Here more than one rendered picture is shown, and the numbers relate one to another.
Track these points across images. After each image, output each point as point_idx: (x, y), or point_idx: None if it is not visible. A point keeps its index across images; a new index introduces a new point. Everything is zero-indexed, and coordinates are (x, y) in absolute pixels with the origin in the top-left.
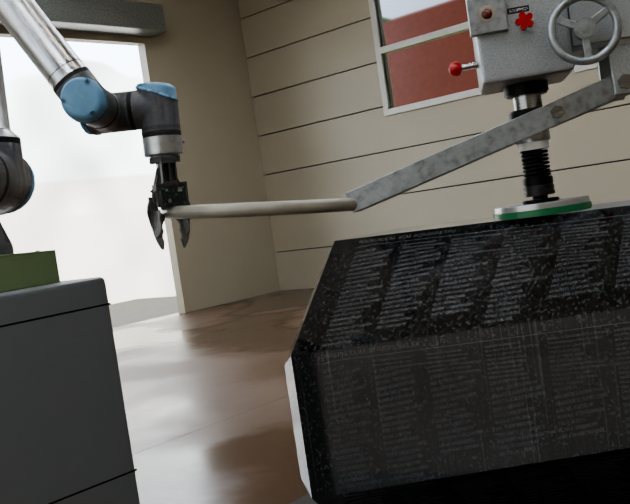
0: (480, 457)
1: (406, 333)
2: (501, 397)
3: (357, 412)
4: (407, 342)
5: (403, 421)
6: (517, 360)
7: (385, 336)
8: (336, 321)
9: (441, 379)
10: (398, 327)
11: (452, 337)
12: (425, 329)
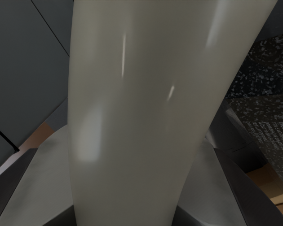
0: (249, 146)
1: None
2: (273, 176)
3: (230, 115)
4: (276, 172)
5: (241, 132)
6: None
7: (275, 163)
8: (281, 127)
9: (267, 165)
10: None
11: None
12: None
